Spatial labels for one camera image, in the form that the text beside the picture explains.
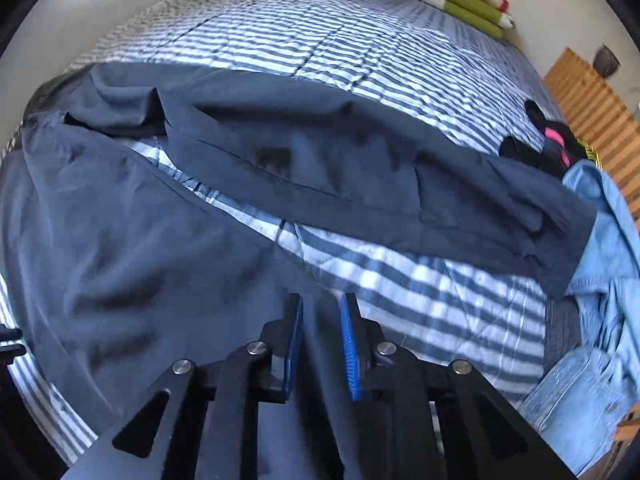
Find light blue jeans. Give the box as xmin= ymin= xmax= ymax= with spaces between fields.
xmin=517 ymin=160 xmax=640 ymax=478

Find black sock with pink trim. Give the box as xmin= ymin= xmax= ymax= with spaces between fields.
xmin=525 ymin=100 xmax=586 ymax=178

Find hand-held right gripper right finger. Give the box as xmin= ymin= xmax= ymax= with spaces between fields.
xmin=340 ymin=292 xmax=581 ymax=480

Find blue white striped quilt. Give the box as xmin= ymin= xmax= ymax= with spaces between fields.
xmin=0 ymin=0 xmax=566 ymax=466

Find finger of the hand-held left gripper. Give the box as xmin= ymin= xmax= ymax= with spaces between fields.
xmin=0 ymin=327 xmax=25 ymax=361

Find dark blue pants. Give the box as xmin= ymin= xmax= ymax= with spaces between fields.
xmin=0 ymin=62 xmax=598 ymax=480

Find wooden slatted bed rail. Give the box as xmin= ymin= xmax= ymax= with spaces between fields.
xmin=542 ymin=47 xmax=640 ymax=196

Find dark plant pot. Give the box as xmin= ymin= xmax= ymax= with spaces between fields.
xmin=594 ymin=44 xmax=621 ymax=79

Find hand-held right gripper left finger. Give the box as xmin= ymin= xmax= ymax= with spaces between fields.
xmin=60 ymin=292 xmax=305 ymax=480

